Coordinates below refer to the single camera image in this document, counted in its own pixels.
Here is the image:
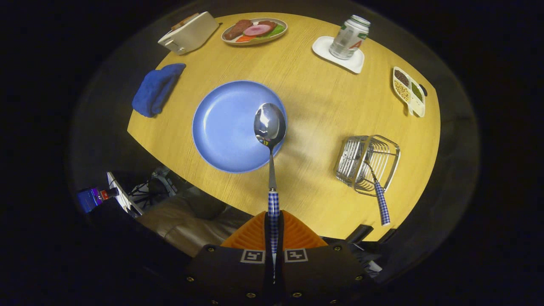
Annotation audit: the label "blue purple device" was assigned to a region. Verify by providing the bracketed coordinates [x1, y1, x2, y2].
[76, 187, 102, 214]

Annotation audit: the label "white toaster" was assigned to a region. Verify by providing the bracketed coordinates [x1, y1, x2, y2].
[158, 11, 220, 56]

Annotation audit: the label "silver wire basket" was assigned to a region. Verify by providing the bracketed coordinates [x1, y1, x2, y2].
[335, 135, 401, 197]

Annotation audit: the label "white square coaster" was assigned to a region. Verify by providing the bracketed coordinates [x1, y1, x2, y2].
[312, 36, 366, 74]

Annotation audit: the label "fork with checkered handle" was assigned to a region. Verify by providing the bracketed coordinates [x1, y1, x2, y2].
[365, 150, 391, 227]

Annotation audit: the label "blue folded towel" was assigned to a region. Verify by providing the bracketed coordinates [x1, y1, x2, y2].
[132, 63, 187, 118]

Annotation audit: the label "pink ham slice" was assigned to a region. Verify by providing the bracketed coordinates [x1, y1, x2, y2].
[243, 24, 272, 37]

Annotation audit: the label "person's khaki trousers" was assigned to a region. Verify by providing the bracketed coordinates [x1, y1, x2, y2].
[136, 187, 255, 258]

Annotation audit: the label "dark floor equipment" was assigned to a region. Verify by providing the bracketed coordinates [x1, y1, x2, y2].
[127, 166, 183, 209]

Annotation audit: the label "large brown meat piece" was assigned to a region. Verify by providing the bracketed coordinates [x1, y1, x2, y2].
[224, 20, 253, 41]

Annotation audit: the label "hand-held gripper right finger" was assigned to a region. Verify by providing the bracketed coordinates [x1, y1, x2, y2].
[276, 210, 370, 306]

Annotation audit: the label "white bottle with green cap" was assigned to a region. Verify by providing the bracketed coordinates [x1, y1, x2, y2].
[329, 15, 371, 60]

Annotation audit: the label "white slim device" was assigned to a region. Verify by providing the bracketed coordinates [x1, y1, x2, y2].
[106, 171, 144, 216]

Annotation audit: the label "blue plate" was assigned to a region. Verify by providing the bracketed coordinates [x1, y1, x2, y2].
[192, 80, 288, 173]

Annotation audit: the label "spoon with checkered handle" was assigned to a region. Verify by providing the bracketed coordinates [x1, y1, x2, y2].
[254, 102, 287, 281]

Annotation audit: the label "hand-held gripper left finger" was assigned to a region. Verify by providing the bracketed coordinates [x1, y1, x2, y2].
[185, 210, 272, 306]

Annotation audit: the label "white divided dish with beans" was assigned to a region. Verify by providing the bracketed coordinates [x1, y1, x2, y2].
[392, 66, 426, 118]

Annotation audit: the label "beige food plate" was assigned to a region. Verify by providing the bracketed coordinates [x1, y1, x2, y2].
[221, 17, 288, 46]

